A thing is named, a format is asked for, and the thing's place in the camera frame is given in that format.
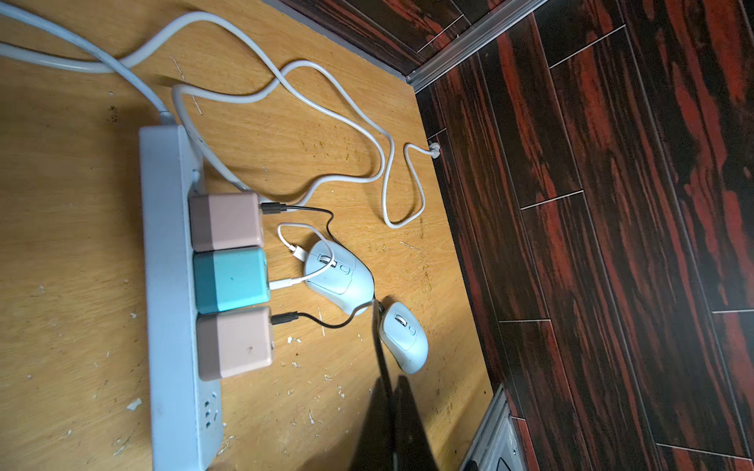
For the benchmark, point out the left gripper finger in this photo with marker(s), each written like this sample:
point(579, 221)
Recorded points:
point(392, 436)

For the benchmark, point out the light blue mouse right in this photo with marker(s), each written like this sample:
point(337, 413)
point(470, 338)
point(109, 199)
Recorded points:
point(402, 333)

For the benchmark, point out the light blue mouse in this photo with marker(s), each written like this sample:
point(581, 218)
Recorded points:
point(348, 283)
point(402, 333)

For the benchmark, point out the light blue mouse upper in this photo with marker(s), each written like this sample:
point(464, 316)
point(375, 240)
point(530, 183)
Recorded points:
point(348, 283)

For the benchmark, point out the white power strip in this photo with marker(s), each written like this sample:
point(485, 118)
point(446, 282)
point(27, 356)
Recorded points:
point(186, 412)

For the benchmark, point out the teal adapter on white strip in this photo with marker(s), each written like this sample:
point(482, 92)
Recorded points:
point(230, 279)

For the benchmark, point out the pink adapter far end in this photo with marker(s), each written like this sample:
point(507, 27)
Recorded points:
point(225, 221)

